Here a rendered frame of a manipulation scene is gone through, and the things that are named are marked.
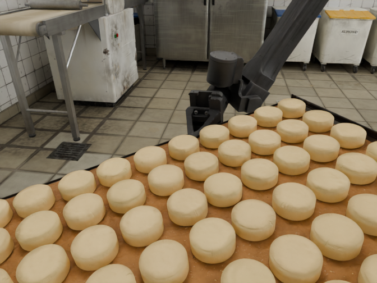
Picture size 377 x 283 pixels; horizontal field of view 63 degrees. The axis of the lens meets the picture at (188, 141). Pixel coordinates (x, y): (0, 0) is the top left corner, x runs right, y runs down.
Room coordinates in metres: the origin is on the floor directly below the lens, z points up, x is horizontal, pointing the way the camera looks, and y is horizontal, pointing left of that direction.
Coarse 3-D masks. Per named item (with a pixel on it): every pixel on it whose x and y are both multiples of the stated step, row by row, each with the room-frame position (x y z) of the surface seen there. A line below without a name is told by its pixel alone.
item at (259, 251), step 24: (288, 144) 0.43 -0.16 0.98; (96, 168) 0.40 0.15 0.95; (240, 168) 0.38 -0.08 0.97; (312, 168) 0.36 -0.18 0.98; (96, 192) 0.35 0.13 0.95; (264, 192) 0.32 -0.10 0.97; (360, 192) 0.31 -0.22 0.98; (120, 216) 0.30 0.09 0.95; (168, 216) 0.29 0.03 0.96; (216, 216) 0.28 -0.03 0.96; (312, 216) 0.27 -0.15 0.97; (72, 240) 0.26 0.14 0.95; (120, 240) 0.26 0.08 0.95; (240, 240) 0.25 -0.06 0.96; (264, 240) 0.24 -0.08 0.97; (0, 264) 0.23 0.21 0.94; (72, 264) 0.23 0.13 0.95; (192, 264) 0.22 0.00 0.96; (216, 264) 0.22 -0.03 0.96; (264, 264) 0.21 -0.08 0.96; (336, 264) 0.21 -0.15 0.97; (360, 264) 0.21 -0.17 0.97
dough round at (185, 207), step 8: (176, 192) 0.31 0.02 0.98; (184, 192) 0.31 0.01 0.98; (192, 192) 0.31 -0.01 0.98; (200, 192) 0.31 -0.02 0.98; (168, 200) 0.30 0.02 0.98; (176, 200) 0.30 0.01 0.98; (184, 200) 0.29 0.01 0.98; (192, 200) 0.29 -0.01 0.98; (200, 200) 0.29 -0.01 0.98; (168, 208) 0.28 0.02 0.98; (176, 208) 0.28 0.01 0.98; (184, 208) 0.28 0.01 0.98; (192, 208) 0.28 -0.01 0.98; (200, 208) 0.28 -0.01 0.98; (176, 216) 0.27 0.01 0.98; (184, 216) 0.27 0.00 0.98; (192, 216) 0.27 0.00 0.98; (200, 216) 0.28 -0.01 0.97; (184, 224) 0.27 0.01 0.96; (192, 224) 0.27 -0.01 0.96
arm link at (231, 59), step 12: (216, 60) 0.61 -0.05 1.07; (228, 60) 0.60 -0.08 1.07; (240, 60) 0.63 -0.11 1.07; (216, 72) 0.61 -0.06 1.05; (228, 72) 0.61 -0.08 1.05; (240, 72) 0.63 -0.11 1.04; (216, 84) 0.61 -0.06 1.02; (228, 84) 0.61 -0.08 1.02; (240, 84) 0.63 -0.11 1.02; (240, 96) 0.62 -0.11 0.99; (252, 96) 0.63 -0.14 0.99; (240, 108) 0.62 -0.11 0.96; (252, 108) 0.62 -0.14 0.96
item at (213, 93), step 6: (192, 90) 0.57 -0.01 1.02; (198, 90) 0.56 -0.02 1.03; (204, 90) 0.56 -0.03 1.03; (192, 96) 0.56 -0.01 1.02; (198, 96) 0.56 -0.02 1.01; (204, 96) 0.56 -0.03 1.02; (216, 96) 0.54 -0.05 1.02; (222, 96) 0.55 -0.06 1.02; (192, 102) 0.56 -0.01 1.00; (198, 102) 0.56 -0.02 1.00; (204, 102) 0.56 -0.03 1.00
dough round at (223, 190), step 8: (216, 176) 0.34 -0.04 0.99; (224, 176) 0.33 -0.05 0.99; (232, 176) 0.33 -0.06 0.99; (208, 184) 0.32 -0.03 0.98; (216, 184) 0.32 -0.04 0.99; (224, 184) 0.32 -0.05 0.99; (232, 184) 0.32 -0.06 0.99; (240, 184) 0.32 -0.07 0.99; (208, 192) 0.31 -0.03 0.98; (216, 192) 0.31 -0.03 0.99; (224, 192) 0.30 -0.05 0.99; (232, 192) 0.30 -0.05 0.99; (240, 192) 0.31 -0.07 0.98; (208, 200) 0.31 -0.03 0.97; (216, 200) 0.30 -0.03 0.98; (224, 200) 0.30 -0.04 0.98; (232, 200) 0.30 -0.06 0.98
